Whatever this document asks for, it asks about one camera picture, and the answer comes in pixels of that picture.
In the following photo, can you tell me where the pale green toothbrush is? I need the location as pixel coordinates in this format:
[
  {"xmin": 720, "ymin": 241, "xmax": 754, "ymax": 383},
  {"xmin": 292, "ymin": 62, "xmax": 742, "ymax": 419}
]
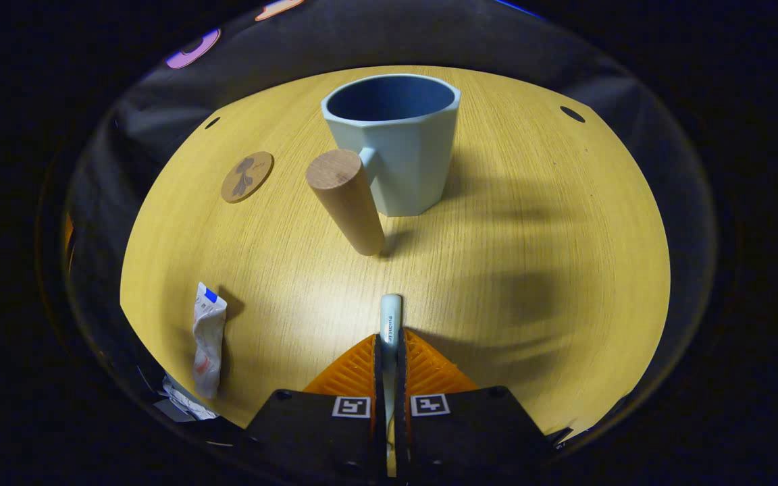
[{"xmin": 380, "ymin": 294, "xmax": 404, "ymax": 446}]

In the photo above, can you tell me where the black backdrop cloth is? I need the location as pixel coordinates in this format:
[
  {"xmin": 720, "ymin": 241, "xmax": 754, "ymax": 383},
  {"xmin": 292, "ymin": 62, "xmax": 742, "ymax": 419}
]
[{"xmin": 65, "ymin": 0, "xmax": 714, "ymax": 284}]

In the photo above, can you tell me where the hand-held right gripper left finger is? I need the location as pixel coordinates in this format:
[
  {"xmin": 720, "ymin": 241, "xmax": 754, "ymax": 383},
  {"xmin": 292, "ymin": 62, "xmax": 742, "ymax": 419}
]
[{"xmin": 244, "ymin": 333, "xmax": 388, "ymax": 481}]

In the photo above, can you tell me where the white toothpaste tube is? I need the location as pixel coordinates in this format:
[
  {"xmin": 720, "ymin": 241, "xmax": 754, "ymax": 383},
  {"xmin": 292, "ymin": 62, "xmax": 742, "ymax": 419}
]
[{"xmin": 192, "ymin": 281, "xmax": 228, "ymax": 400}]

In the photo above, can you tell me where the round cork coaster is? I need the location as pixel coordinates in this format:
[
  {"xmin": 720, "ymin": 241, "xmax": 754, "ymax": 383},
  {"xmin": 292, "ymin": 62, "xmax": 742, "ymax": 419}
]
[{"xmin": 220, "ymin": 151, "xmax": 275, "ymax": 204}]

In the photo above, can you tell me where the wooden desktop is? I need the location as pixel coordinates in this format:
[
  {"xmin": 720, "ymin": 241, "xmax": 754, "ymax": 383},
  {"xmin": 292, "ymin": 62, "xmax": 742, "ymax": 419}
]
[{"xmin": 120, "ymin": 65, "xmax": 671, "ymax": 477}]

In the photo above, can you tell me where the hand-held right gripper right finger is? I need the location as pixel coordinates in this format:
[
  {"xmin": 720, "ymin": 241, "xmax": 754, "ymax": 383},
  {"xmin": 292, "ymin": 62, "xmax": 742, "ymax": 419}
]
[{"xmin": 394, "ymin": 329, "xmax": 555, "ymax": 481}]

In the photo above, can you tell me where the pale blue cup wooden handle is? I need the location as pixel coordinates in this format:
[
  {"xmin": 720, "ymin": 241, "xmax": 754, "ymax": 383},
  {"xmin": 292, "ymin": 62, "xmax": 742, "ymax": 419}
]
[{"xmin": 305, "ymin": 73, "xmax": 461, "ymax": 257}]

